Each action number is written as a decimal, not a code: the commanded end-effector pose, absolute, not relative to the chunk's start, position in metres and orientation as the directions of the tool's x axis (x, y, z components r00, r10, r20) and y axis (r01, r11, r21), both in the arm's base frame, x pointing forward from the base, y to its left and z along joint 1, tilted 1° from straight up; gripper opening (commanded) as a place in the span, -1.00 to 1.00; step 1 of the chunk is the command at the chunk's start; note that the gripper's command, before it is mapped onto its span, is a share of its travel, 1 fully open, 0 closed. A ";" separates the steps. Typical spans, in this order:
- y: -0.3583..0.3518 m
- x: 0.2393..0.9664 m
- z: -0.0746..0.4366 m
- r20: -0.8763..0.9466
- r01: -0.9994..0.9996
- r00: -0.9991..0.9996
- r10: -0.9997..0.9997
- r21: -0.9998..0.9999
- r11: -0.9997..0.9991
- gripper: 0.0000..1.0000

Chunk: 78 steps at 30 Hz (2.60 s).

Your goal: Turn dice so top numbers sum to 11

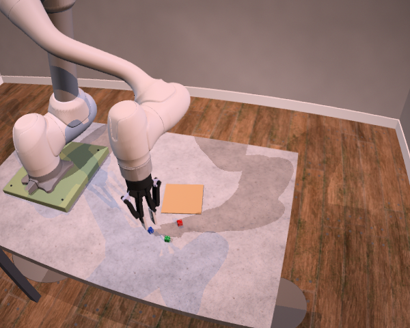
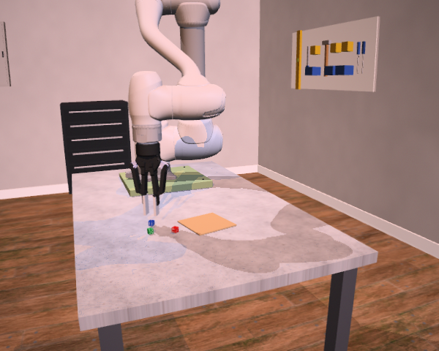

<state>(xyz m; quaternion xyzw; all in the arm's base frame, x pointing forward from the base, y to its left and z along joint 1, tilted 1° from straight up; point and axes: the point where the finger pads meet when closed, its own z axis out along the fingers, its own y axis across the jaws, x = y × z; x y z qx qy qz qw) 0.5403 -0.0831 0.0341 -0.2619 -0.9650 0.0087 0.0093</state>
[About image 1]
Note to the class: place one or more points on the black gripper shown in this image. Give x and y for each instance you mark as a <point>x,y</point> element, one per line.
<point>136,189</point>

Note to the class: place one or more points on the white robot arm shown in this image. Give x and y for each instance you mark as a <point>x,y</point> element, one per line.
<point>132,130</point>

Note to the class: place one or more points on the orange flat mat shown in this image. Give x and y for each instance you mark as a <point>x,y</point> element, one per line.
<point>183,199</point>

